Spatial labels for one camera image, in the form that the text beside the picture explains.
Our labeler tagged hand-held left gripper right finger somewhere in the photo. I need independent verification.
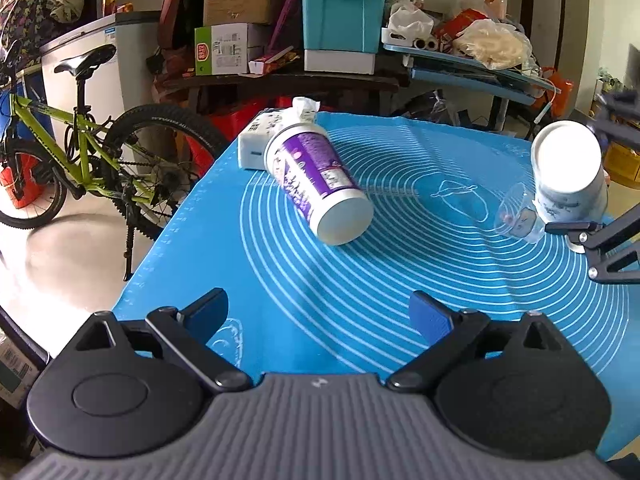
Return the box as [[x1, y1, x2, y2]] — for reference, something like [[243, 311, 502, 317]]
[[386, 290, 583, 394]]

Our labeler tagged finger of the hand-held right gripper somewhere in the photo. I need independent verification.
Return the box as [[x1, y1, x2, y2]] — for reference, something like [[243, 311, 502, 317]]
[[544, 208, 640, 282], [592, 87, 640, 148]]

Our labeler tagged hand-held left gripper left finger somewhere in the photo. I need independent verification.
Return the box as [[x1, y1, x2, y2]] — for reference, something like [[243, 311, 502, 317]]
[[59, 288, 251, 395]]

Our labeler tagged white cup with blue print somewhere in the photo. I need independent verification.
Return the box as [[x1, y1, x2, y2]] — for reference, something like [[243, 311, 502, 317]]
[[530, 120, 610, 254]]

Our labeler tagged clear plastic cup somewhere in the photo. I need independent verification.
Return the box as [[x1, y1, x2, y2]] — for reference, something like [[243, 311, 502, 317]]
[[494, 183, 546, 246]]

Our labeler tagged yellow box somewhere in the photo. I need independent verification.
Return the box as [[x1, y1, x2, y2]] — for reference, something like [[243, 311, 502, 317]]
[[602, 140, 640, 184]]

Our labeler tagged orange plastic bag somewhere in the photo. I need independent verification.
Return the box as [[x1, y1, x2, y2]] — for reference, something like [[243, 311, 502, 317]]
[[531, 65, 576, 117]]

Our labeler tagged blue silicone baking mat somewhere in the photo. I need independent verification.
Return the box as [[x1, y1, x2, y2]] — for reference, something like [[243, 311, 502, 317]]
[[112, 110, 632, 461]]

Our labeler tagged dark door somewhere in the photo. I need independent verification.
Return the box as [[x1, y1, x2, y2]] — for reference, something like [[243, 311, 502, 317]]
[[520, 0, 564, 56]]

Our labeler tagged bagged stack of paper plates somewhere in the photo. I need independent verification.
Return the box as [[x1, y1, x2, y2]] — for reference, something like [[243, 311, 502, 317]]
[[452, 19, 533, 70]]

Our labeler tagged blue folding table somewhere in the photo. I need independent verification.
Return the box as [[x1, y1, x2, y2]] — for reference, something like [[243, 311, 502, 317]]
[[382, 42, 562, 107]]

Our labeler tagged white purple wet wipes canister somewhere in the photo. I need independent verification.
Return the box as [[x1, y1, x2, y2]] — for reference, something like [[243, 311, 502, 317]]
[[263, 96, 376, 247]]

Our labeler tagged white tissue pack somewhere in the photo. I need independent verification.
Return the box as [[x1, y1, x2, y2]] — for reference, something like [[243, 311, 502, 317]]
[[236, 108, 296, 171]]

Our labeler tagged red snack bag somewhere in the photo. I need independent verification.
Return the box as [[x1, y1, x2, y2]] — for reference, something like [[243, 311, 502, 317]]
[[435, 7, 488, 41]]

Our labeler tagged red plastic crate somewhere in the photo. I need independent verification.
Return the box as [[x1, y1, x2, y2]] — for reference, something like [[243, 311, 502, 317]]
[[207, 99, 281, 142]]

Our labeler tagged labelled cardboard box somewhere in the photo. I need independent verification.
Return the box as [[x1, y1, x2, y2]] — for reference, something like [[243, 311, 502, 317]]
[[0, 310, 51, 411]]

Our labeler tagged orange plastic bin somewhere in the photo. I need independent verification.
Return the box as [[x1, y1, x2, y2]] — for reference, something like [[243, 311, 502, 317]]
[[0, 152, 52, 211]]

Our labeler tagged white plastic bag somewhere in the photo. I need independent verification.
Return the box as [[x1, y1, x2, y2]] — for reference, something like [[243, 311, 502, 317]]
[[387, 2, 435, 36]]

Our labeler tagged white plastic tray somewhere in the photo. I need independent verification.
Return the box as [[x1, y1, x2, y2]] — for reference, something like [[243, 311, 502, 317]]
[[381, 27, 442, 54]]

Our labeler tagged dark wooden table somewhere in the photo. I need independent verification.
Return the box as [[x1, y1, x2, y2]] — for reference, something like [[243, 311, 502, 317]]
[[160, 67, 401, 117]]

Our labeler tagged red and white small box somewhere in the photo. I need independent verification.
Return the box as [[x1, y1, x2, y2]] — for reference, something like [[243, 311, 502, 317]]
[[248, 46, 296, 75]]

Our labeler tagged green bicycle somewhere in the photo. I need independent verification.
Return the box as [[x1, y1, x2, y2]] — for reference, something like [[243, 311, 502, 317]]
[[0, 44, 236, 281]]

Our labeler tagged white chest freezer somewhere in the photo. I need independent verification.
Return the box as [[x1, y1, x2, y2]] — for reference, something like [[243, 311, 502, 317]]
[[15, 10, 162, 161]]

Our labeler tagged green and white carton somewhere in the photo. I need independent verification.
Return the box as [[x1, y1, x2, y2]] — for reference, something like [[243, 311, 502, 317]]
[[194, 22, 271, 77]]

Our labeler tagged white flat box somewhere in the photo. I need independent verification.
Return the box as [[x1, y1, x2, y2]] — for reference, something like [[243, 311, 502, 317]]
[[303, 49, 377, 75]]

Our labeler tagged teal plastic storage bin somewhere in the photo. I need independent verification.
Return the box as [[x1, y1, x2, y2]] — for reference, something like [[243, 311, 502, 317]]
[[297, 0, 392, 54]]

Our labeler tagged brown bag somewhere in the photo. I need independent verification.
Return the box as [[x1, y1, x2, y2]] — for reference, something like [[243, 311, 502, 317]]
[[159, 0, 211, 52]]

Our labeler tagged floral cloth bundle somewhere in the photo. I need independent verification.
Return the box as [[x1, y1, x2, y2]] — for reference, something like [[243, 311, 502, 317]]
[[0, 0, 62, 52]]

